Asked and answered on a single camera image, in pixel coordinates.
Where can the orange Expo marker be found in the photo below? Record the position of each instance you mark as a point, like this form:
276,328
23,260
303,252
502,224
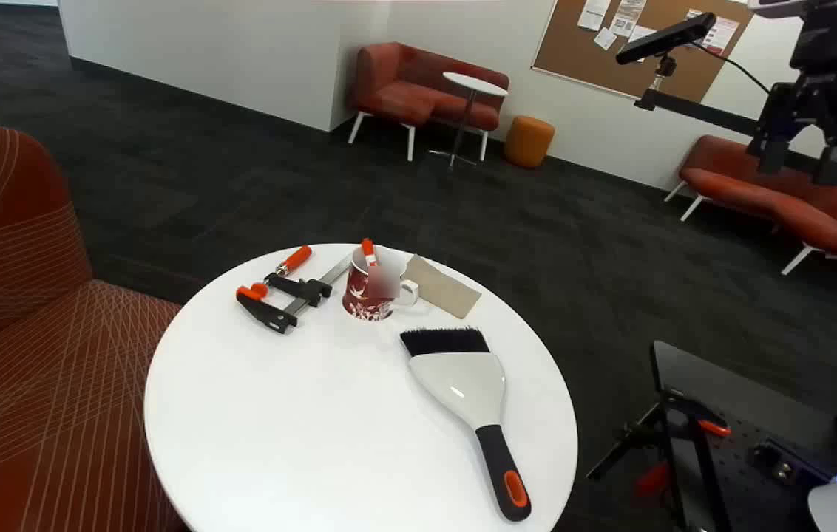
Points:
371,257

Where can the red white patterned mug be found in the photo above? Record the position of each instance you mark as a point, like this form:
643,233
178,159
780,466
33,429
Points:
368,295

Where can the red bench with white legs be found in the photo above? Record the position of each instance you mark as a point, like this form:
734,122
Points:
791,211

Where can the white paper note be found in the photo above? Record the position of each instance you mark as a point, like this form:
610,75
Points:
720,30
595,13
628,17

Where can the black equipment table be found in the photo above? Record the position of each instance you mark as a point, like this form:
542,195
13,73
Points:
783,403

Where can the orange round pouf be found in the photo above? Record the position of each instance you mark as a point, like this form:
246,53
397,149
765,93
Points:
527,141

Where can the black tripod with orange knobs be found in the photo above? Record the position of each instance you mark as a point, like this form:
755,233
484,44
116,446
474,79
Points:
674,446

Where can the small round white side table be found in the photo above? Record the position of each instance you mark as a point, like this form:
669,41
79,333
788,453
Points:
474,85

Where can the red armchair with white legs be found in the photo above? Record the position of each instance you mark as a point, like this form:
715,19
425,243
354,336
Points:
406,93

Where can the black orange bar clamp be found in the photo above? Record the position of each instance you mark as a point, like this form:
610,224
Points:
303,288

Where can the orange striped sofa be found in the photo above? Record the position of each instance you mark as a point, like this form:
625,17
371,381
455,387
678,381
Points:
13,336

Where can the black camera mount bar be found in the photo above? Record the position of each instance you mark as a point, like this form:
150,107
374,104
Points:
700,107

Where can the black bar-shaped camera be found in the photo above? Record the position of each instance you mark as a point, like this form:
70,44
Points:
663,38

